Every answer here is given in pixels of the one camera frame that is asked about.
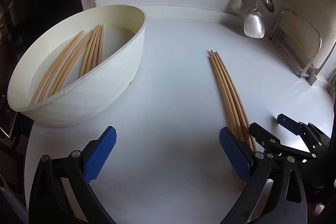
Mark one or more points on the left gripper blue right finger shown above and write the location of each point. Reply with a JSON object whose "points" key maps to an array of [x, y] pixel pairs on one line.
{"points": [[238, 152]]}

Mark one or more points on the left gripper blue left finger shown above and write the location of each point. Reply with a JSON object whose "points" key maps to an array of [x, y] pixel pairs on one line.
{"points": [[96, 152]]}

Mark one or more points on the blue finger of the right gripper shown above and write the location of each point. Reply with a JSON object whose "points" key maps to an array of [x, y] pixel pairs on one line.
{"points": [[289, 124], [262, 136]]}

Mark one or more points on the wooden chopstick eight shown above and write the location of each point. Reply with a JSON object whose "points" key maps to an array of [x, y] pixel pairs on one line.
{"points": [[232, 95]]}

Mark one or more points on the wooden chopstick seven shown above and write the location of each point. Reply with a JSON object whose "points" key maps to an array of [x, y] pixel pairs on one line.
{"points": [[226, 91]]}

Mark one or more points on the wooden chopstick nine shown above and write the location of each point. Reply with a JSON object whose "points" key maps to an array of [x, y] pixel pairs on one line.
{"points": [[237, 95]]}

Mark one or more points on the wooden chopstick two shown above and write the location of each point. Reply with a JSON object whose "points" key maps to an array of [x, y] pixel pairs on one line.
{"points": [[61, 69]]}

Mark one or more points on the wooden chopstick four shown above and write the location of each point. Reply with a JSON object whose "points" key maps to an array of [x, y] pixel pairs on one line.
{"points": [[67, 67]]}

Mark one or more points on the wooden chopstick six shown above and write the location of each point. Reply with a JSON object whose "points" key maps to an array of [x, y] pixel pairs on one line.
{"points": [[90, 57]]}

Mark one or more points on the wooden chopstick one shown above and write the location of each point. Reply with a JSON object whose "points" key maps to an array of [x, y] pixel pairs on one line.
{"points": [[52, 67]]}

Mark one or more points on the person's right hand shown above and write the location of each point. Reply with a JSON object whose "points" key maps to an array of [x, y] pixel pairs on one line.
{"points": [[313, 211]]}

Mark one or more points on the steel spatula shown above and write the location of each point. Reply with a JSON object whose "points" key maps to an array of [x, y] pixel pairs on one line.
{"points": [[253, 23]]}

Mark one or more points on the round white basin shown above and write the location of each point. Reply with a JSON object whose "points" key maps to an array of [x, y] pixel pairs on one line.
{"points": [[116, 58]]}

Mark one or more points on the steel wire rack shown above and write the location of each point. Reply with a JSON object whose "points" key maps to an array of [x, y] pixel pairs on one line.
{"points": [[305, 47]]}

